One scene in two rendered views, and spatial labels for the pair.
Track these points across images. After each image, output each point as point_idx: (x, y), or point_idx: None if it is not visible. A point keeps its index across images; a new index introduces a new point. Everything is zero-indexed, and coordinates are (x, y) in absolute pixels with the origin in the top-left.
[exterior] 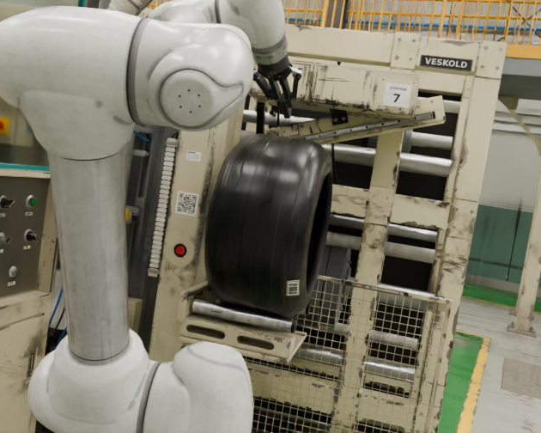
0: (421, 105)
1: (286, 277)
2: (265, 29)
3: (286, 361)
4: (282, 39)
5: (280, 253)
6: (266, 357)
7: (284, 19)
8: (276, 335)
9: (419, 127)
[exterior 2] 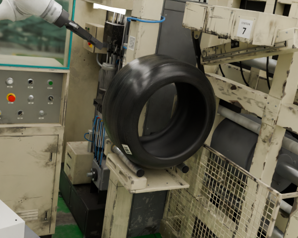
0: (280, 35)
1: (121, 142)
2: (27, 7)
3: (130, 191)
4: (46, 11)
5: (115, 127)
6: (125, 186)
7: (41, 0)
8: (132, 175)
9: (290, 52)
